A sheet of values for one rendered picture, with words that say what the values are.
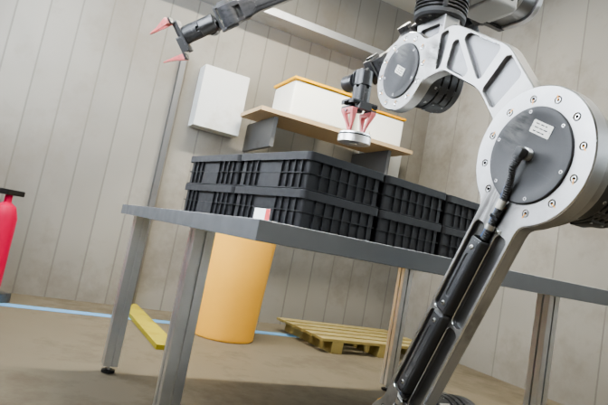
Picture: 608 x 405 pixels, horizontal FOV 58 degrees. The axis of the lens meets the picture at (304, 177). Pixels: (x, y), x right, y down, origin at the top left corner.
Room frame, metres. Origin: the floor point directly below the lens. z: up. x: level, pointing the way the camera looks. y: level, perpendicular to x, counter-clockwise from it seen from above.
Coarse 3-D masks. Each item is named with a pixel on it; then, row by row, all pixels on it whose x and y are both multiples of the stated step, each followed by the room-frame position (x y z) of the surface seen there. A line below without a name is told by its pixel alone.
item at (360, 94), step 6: (360, 84) 1.69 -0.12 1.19; (354, 90) 1.70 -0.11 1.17; (360, 90) 1.69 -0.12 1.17; (366, 90) 1.69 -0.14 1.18; (354, 96) 1.70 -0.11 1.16; (360, 96) 1.69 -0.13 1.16; (366, 96) 1.69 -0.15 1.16; (342, 102) 1.71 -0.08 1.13; (348, 102) 1.71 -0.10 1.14; (354, 102) 1.67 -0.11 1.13; (366, 102) 1.69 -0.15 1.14; (372, 108) 1.71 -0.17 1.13
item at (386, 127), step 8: (376, 112) 4.24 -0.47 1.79; (384, 112) 4.25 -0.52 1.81; (376, 120) 4.23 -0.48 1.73; (384, 120) 4.26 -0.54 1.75; (392, 120) 4.29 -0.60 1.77; (400, 120) 4.33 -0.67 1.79; (352, 128) 4.25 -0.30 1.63; (368, 128) 4.21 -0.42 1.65; (376, 128) 4.24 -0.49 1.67; (384, 128) 4.27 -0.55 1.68; (392, 128) 4.30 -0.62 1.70; (400, 128) 4.33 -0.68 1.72; (376, 136) 4.24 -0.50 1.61; (384, 136) 4.27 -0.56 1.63; (392, 136) 4.30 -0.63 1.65; (400, 136) 4.33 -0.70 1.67; (392, 144) 4.31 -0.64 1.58
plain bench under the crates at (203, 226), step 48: (144, 240) 2.40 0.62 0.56; (192, 240) 1.55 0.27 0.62; (288, 240) 1.04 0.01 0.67; (336, 240) 1.08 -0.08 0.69; (192, 288) 1.56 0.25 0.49; (528, 288) 1.32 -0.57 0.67; (576, 288) 1.39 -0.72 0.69; (192, 336) 1.57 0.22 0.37; (384, 384) 3.02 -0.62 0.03; (528, 384) 2.21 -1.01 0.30
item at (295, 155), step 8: (280, 152) 1.64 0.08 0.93; (288, 152) 1.61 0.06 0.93; (296, 152) 1.58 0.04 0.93; (304, 152) 1.54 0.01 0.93; (312, 152) 1.53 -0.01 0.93; (248, 160) 1.79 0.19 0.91; (320, 160) 1.54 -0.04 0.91; (328, 160) 1.56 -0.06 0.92; (336, 160) 1.57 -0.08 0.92; (344, 168) 1.59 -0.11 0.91; (352, 168) 1.61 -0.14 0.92; (360, 168) 1.63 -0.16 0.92; (368, 176) 1.65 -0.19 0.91; (376, 176) 1.67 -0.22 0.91
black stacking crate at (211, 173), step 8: (200, 168) 2.10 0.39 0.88; (208, 168) 2.05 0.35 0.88; (216, 168) 1.99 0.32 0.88; (224, 168) 1.94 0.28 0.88; (232, 168) 1.90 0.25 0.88; (240, 168) 1.86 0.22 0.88; (192, 176) 2.15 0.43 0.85; (200, 176) 2.07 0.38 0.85; (208, 176) 2.02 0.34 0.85; (216, 176) 1.97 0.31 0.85; (224, 176) 1.93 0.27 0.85; (232, 176) 1.88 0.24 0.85; (240, 176) 1.87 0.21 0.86; (216, 184) 1.97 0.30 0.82; (224, 184) 1.91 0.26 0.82; (232, 184) 1.86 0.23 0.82
